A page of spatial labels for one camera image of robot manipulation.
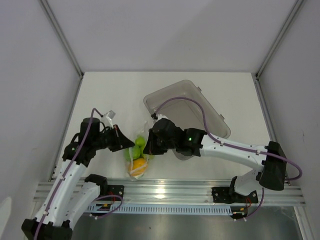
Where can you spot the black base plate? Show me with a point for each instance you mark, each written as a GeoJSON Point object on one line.
{"type": "Point", "coordinates": [115, 191]}
{"type": "Point", "coordinates": [226, 196]}

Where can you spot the left aluminium frame post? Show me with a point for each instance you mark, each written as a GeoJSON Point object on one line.
{"type": "Point", "coordinates": [52, 19]}

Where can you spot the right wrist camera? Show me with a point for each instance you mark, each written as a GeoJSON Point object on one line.
{"type": "Point", "coordinates": [157, 117]}

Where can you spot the right aluminium frame post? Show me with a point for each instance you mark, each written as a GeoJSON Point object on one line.
{"type": "Point", "coordinates": [284, 30]}

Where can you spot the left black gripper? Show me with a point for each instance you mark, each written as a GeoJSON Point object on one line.
{"type": "Point", "coordinates": [120, 141]}

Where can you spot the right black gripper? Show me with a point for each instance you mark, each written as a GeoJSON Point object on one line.
{"type": "Point", "coordinates": [150, 148]}

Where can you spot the clear grey plastic bin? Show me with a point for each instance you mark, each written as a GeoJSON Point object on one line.
{"type": "Point", "coordinates": [183, 103]}

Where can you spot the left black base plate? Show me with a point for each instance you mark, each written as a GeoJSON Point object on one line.
{"type": "Point", "coordinates": [115, 191]}

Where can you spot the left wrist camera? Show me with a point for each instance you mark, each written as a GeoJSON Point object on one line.
{"type": "Point", "coordinates": [107, 119]}

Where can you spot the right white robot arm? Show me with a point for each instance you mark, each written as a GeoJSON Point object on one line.
{"type": "Point", "coordinates": [268, 167]}

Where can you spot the white slotted cable duct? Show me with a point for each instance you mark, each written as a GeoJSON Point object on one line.
{"type": "Point", "coordinates": [172, 209]}

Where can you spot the clear dotted zip top bag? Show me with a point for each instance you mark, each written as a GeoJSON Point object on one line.
{"type": "Point", "coordinates": [142, 130]}

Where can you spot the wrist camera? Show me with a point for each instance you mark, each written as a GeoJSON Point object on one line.
{"type": "Point", "coordinates": [157, 117]}
{"type": "Point", "coordinates": [107, 119]}

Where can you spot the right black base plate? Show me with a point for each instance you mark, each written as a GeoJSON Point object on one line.
{"type": "Point", "coordinates": [226, 196]}

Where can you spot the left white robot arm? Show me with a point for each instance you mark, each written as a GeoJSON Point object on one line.
{"type": "Point", "coordinates": [60, 212]}

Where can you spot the aluminium frame post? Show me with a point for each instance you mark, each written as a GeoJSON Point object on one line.
{"type": "Point", "coordinates": [284, 30]}
{"type": "Point", "coordinates": [52, 19]}

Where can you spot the green bumpy toy guava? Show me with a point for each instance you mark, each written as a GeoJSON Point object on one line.
{"type": "Point", "coordinates": [133, 153]}

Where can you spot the orange toy fruit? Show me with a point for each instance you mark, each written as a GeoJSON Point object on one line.
{"type": "Point", "coordinates": [137, 167]}

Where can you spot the aluminium mounting rail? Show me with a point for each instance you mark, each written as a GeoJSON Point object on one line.
{"type": "Point", "coordinates": [195, 192]}

